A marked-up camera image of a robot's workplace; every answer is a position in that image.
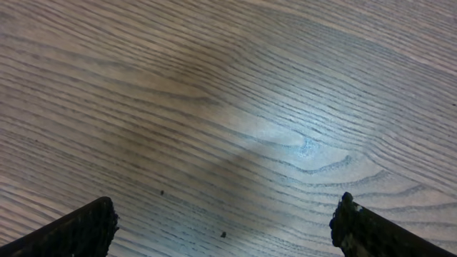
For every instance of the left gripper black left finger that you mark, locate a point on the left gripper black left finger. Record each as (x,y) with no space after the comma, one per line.
(85,232)

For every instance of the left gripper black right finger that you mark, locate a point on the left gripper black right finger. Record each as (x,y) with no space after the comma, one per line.
(359,232)

